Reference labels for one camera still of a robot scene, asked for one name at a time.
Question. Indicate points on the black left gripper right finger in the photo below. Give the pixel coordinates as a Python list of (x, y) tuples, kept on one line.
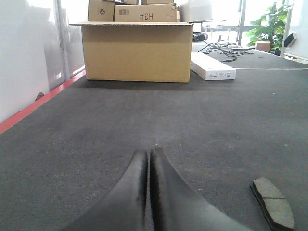
[(176, 206)]

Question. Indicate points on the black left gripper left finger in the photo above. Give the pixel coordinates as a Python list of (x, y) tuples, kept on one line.
[(123, 208)]

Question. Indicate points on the grey brake pad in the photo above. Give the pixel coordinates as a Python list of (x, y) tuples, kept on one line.
[(274, 205)]

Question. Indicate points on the white long cardboard box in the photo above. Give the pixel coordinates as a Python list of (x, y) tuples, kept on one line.
[(209, 68)]

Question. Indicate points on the tan cardboard box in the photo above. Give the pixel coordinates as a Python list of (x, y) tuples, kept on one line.
[(137, 51)]

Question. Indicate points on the cardboard box marked H3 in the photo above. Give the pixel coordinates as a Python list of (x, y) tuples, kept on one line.
[(146, 13)]

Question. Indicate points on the white box behind stack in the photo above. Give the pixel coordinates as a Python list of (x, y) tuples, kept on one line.
[(196, 11)]

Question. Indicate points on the cardboard box with recycle symbol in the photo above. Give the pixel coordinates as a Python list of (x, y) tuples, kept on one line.
[(101, 10)]

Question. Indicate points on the green potted plant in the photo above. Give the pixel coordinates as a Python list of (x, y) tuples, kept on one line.
[(270, 26)]

